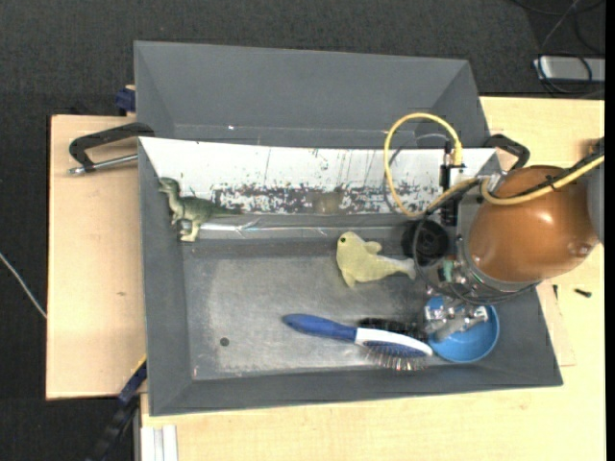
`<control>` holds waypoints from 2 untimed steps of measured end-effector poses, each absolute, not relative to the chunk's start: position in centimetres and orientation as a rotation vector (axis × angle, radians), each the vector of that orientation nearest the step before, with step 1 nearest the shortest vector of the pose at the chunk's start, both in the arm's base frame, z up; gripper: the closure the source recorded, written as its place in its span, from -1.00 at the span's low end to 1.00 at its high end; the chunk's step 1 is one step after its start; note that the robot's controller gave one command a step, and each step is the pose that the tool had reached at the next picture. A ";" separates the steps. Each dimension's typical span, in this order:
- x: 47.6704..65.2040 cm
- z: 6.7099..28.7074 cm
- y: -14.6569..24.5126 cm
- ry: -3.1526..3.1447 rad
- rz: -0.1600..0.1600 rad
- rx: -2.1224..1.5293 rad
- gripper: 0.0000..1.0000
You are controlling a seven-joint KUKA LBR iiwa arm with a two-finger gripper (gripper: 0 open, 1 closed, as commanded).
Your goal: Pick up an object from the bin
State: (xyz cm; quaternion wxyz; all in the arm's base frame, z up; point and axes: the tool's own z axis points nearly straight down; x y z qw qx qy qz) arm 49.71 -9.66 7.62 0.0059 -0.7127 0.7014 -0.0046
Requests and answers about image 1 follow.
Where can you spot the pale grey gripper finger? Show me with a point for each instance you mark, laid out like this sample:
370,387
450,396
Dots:
438,322
463,324

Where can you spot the blue bowl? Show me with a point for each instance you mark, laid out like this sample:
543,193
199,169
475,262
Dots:
473,344

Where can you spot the blue and white hairbrush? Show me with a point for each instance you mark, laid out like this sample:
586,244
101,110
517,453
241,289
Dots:
370,339

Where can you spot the pale yellow plush dolphin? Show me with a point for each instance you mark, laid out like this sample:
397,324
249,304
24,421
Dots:
358,262

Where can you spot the small black screw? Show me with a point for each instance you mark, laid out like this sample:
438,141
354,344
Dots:
583,293

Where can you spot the grey metal bin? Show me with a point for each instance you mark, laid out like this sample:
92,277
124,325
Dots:
269,300

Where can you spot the green toy dinosaur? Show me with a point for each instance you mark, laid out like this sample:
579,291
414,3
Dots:
189,209

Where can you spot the pale wood board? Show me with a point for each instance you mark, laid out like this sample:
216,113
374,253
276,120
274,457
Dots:
93,257

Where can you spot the black cylinder on white bracket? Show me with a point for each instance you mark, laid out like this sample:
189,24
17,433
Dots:
427,242

